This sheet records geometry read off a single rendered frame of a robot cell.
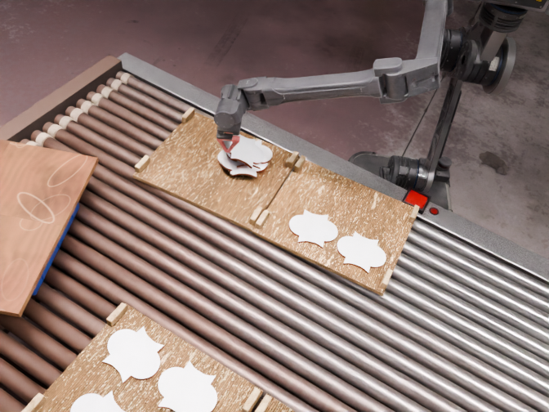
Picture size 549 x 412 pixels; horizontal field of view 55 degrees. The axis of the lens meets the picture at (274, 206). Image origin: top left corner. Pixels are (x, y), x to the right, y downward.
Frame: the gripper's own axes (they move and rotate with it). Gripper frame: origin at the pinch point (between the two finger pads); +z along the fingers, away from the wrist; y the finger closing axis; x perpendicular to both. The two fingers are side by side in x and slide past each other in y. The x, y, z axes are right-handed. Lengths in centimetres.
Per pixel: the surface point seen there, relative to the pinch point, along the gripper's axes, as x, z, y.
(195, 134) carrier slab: -11.5, 9.8, -12.0
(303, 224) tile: 24.2, 9.2, 22.0
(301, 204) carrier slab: 23.9, 10.1, 13.8
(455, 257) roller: 70, 12, 27
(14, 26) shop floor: -154, 103, -195
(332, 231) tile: 32.9, 9.3, 23.7
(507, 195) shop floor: 160, 106, -86
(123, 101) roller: -38.1, 11.6, -26.7
